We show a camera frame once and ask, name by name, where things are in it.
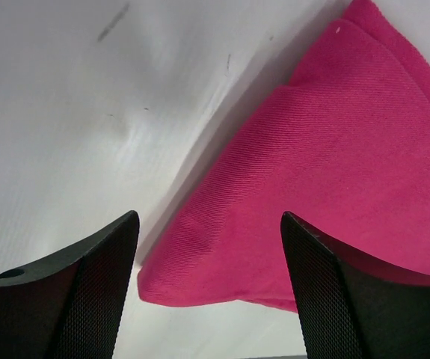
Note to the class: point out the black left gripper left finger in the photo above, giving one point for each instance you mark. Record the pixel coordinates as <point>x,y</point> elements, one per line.
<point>69,304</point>

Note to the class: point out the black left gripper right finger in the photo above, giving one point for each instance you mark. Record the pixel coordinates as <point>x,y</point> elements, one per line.
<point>351,304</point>

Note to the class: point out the pink trousers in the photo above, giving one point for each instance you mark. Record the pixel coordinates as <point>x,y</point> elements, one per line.
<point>345,145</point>

